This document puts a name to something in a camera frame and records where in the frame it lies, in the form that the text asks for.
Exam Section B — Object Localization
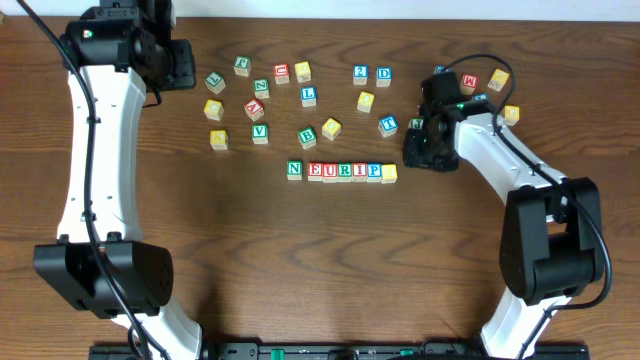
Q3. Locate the green B block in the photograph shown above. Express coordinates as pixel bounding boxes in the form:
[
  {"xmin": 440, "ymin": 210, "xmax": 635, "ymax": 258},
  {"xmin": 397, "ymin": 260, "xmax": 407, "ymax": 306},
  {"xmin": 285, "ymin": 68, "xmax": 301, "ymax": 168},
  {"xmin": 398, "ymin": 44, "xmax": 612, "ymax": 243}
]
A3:
[{"xmin": 297, "ymin": 127, "xmax": 317, "ymax": 149}]

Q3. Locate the red E block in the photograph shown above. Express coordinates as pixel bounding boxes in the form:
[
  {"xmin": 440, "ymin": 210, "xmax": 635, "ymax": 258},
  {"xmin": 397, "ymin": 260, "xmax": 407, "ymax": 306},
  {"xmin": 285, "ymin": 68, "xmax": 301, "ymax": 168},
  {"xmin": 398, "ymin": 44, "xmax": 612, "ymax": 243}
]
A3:
[{"xmin": 307, "ymin": 162, "xmax": 323, "ymax": 182}]

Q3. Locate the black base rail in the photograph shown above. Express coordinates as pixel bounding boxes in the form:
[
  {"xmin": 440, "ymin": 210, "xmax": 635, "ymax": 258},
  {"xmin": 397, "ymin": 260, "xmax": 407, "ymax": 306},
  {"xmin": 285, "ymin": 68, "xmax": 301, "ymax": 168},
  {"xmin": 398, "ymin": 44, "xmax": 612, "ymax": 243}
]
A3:
[{"xmin": 87, "ymin": 341, "xmax": 591, "ymax": 360}]

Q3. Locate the green Z block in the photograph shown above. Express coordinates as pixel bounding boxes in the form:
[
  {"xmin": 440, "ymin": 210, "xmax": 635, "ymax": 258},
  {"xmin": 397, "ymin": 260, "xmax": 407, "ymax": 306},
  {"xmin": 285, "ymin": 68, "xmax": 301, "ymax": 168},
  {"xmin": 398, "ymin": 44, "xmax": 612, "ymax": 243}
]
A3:
[{"xmin": 253, "ymin": 78, "xmax": 270, "ymax": 99}]

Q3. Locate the blue l block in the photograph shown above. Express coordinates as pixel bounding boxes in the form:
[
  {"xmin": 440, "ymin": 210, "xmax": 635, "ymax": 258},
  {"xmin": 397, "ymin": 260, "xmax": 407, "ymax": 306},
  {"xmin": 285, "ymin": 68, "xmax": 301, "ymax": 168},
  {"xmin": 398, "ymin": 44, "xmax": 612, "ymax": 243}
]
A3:
[
  {"xmin": 472, "ymin": 93, "xmax": 489, "ymax": 101},
  {"xmin": 300, "ymin": 86, "xmax": 317, "ymax": 107}
]

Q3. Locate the yellow K block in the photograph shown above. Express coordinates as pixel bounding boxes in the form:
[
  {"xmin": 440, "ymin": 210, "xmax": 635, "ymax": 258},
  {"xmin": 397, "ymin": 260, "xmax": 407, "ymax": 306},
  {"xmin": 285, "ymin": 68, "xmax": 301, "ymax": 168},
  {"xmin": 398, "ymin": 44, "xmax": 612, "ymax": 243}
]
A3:
[{"xmin": 209, "ymin": 129, "xmax": 229, "ymax": 150}]

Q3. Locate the green V block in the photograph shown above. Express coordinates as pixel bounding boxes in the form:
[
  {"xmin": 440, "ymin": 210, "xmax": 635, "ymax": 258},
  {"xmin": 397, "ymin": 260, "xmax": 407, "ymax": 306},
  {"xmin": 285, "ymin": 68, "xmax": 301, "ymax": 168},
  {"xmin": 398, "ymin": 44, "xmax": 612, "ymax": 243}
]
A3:
[{"xmin": 252, "ymin": 124, "xmax": 269, "ymax": 145}]

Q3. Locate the red A block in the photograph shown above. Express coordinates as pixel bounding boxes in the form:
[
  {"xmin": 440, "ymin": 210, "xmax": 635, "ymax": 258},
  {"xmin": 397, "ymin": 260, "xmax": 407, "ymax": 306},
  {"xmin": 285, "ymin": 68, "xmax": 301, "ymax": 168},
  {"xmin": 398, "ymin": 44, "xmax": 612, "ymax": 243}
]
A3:
[{"xmin": 244, "ymin": 98, "xmax": 265, "ymax": 121}]

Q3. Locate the left black cable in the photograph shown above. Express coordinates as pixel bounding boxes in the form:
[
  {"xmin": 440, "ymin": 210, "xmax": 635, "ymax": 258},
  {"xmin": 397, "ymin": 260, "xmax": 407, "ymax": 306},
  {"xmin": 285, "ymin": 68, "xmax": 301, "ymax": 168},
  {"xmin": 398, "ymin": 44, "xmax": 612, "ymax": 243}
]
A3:
[{"xmin": 17, "ymin": 0, "xmax": 171, "ymax": 360}]

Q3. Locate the red M block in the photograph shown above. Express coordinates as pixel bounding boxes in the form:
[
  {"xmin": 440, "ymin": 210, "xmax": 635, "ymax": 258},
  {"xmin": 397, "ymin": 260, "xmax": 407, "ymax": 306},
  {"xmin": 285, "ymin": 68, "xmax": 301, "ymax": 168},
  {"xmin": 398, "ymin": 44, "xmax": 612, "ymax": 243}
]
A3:
[{"xmin": 460, "ymin": 74, "xmax": 478, "ymax": 95}]

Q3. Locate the blue 2 block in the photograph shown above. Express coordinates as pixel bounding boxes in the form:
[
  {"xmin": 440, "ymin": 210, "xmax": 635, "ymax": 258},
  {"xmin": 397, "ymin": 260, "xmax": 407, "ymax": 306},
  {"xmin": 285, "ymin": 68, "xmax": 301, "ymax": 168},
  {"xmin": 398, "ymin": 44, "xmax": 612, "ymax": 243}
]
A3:
[{"xmin": 353, "ymin": 64, "xmax": 369, "ymax": 86}]

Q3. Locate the yellow S block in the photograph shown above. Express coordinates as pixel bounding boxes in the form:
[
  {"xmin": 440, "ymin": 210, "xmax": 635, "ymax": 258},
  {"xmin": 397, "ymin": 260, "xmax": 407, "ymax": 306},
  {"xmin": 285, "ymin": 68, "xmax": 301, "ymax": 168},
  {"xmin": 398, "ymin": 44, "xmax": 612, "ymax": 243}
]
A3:
[{"xmin": 381, "ymin": 164, "xmax": 398, "ymax": 184}]

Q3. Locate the black cable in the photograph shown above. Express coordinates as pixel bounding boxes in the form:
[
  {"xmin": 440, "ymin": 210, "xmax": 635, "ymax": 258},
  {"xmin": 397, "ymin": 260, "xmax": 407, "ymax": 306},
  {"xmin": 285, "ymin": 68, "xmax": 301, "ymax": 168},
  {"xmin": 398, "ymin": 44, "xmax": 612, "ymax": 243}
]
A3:
[
  {"xmin": 439, "ymin": 53, "xmax": 614, "ymax": 359},
  {"xmin": 17, "ymin": 0, "xmax": 171, "ymax": 360}
]

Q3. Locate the yellow O block lower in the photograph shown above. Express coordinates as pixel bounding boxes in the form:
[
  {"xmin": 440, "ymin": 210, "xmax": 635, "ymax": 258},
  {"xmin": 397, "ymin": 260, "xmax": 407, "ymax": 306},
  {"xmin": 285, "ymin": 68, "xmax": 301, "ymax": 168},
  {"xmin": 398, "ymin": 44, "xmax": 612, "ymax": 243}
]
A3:
[{"xmin": 322, "ymin": 118, "xmax": 342, "ymax": 141}]

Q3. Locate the blue L block right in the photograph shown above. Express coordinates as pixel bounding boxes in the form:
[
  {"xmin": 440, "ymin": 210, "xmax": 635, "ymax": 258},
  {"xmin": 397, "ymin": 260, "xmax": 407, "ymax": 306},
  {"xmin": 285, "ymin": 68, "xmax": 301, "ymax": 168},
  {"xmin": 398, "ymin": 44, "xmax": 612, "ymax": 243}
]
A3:
[{"xmin": 472, "ymin": 93, "xmax": 489, "ymax": 101}]

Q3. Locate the yellow C block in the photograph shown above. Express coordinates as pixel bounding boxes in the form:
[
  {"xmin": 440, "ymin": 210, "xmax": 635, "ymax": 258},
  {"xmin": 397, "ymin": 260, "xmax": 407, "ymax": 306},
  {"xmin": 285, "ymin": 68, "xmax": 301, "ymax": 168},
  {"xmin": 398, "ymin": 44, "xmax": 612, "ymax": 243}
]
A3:
[{"xmin": 204, "ymin": 99, "xmax": 224, "ymax": 121}]

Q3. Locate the green R block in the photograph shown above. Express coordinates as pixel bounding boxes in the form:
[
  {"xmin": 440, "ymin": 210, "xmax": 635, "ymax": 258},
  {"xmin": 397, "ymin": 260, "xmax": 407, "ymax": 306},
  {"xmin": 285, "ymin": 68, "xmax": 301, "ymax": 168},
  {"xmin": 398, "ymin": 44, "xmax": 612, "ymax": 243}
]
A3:
[{"xmin": 337, "ymin": 163, "xmax": 353, "ymax": 182}]

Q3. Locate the yellow block far right top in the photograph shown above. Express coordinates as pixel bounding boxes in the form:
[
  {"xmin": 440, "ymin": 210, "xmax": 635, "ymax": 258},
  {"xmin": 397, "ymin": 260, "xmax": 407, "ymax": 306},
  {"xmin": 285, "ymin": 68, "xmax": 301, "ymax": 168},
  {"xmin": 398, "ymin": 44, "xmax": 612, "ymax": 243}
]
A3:
[{"xmin": 487, "ymin": 69, "xmax": 510, "ymax": 92}]

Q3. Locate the yellow block top row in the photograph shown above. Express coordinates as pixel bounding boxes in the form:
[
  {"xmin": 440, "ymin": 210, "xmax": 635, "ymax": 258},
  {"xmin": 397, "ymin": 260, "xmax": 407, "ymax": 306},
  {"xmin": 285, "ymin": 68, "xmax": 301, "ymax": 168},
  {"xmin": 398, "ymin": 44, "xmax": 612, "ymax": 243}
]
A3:
[{"xmin": 294, "ymin": 61, "xmax": 312, "ymax": 83}]

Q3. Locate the yellow o block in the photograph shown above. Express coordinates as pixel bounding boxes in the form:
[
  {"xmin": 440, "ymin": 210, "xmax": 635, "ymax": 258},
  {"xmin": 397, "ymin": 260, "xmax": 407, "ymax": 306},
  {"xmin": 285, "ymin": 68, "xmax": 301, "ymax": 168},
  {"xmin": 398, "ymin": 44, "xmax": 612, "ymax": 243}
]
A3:
[
  {"xmin": 357, "ymin": 91, "xmax": 375, "ymax": 113},
  {"xmin": 322, "ymin": 118, "xmax": 342, "ymax": 141}
]

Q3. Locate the green L block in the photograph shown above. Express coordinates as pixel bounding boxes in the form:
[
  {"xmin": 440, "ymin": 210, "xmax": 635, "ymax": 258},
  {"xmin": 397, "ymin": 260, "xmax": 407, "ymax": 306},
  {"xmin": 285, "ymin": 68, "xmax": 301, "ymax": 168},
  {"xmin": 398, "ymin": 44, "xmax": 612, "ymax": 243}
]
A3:
[{"xmin": 204, "ymin": 72, "xmax": 226, "ymax": 94}]

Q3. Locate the yellow G block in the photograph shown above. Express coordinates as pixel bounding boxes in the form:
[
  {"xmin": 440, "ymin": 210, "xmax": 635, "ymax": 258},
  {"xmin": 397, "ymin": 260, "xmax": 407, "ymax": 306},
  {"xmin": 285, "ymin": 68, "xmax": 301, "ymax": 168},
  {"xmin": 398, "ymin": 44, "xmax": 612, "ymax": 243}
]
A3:
[{"xmin": 503, "ymin": 105, "xmax": 520, "ymax": 126}]

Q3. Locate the green N block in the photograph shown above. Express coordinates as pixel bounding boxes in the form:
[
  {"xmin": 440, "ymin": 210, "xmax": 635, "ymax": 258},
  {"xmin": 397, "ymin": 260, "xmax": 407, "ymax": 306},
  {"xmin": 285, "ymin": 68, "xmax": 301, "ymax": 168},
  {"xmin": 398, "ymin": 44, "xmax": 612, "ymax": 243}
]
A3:
[{"xmin": 287, "ymin": 160, "xmax": 304, "ymax": 181}]

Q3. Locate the right black cable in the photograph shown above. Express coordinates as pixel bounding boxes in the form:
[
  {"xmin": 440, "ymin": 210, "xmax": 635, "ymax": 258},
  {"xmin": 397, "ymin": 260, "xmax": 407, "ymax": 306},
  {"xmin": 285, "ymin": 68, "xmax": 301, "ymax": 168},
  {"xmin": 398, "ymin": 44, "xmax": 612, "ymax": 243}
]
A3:
[{"xmin": 439, "ymin": 53, "xmax": 614, "ymax": 359}]

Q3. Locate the blue P block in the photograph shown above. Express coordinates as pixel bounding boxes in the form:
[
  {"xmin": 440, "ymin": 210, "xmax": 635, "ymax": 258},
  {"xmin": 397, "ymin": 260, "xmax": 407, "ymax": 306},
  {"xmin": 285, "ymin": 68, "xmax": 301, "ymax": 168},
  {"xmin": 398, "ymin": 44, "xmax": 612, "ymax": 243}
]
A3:
[{"xmin": 367, "ymin": 163, "xmax": 382, "ymax": 183}]

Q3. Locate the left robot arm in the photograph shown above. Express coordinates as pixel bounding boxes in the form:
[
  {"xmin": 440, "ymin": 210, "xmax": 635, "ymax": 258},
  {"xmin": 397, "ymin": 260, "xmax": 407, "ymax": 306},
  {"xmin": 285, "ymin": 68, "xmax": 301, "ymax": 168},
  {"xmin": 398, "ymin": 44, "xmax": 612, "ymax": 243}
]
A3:
[{"xmin": 34, "ymin": 0, "xmax": 212, "ymax": 359}]

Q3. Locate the blue T block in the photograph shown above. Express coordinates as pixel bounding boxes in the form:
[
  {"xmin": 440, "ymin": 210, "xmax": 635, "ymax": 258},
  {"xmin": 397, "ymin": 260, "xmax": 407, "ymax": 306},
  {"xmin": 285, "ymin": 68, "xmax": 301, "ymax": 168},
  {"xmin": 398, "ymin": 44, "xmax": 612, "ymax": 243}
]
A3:
[{"xmin": 378, "ymin": 115, "xmax": 398, "ymax": 138}]

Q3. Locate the red I block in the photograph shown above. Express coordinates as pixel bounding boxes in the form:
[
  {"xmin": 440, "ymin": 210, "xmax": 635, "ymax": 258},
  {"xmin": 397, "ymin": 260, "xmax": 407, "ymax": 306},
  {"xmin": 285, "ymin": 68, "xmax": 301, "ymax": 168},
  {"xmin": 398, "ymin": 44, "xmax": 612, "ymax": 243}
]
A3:
[{"xmin": 352, "ymin": 162, "xmax": 368, "ymax": 182}]

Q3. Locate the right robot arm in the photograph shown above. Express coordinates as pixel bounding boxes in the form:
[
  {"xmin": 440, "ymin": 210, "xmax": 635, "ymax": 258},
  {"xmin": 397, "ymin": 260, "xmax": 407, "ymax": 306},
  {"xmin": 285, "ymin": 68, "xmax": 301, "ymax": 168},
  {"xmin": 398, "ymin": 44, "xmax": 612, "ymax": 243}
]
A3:
[{"xmin": 403, "ymin": 72, "xmax": 612, "ymax": 359}]

